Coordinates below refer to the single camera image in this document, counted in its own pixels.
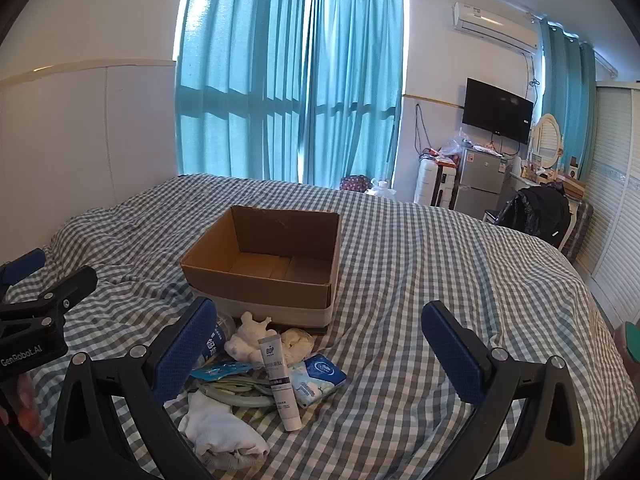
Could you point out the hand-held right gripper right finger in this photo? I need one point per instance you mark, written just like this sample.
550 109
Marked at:
452 355

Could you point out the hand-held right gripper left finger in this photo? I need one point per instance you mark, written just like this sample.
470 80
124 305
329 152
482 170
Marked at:
182 355

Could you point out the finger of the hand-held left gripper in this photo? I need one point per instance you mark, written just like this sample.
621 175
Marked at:
75 282
22 265

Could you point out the blue pill blister pack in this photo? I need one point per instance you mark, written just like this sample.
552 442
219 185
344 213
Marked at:
220 371

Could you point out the brown cardboard box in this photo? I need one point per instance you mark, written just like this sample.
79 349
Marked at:
260 290

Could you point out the white toothpaste tube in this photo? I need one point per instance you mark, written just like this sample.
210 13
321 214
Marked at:
282 390

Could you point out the person's left hand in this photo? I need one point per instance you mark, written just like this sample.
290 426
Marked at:
31 407

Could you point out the clear plastic bottle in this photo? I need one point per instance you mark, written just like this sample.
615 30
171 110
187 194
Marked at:
220 332

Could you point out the pale green tubing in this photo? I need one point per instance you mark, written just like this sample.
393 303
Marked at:
235 392

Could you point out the white sock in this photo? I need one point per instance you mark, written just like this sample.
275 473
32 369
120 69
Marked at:
220 430

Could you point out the checked bed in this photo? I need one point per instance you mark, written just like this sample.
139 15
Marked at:
430 260

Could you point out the small crumpled tissue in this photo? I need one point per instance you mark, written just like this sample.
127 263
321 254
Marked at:
296 342

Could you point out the blue tissue pack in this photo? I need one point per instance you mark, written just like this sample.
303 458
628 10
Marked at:
320 372

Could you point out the black jacket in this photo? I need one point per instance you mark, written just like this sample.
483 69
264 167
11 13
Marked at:
542 215

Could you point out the white suitcase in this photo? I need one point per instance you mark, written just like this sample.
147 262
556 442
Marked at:
427 182

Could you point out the grey small fridge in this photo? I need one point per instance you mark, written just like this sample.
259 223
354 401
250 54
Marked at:
482 180

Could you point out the teal bin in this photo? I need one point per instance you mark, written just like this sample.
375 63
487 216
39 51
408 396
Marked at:
632 342

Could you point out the clear plastic bag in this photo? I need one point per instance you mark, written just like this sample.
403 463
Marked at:
381 189

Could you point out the floral bag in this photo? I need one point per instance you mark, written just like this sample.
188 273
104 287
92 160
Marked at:
354 183

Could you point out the plastic bag on fridge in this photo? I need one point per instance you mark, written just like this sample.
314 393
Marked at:
456 144

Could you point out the white slatted wardrobe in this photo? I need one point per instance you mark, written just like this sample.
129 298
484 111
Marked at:
612 200

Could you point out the white oval mirror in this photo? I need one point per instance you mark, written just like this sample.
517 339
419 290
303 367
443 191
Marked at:
546 142

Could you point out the wide teal curtain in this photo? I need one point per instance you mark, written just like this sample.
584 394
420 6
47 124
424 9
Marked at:
235 70

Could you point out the teal curtain beside wardrobe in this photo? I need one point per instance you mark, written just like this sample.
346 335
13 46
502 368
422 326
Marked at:
567 105

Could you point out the narrow teal curtain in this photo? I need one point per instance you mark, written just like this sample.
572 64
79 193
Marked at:
350 90

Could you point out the white air conditioner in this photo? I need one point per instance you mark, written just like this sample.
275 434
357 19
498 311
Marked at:
495 25

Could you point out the black wall television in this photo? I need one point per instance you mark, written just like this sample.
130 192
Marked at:
497 110

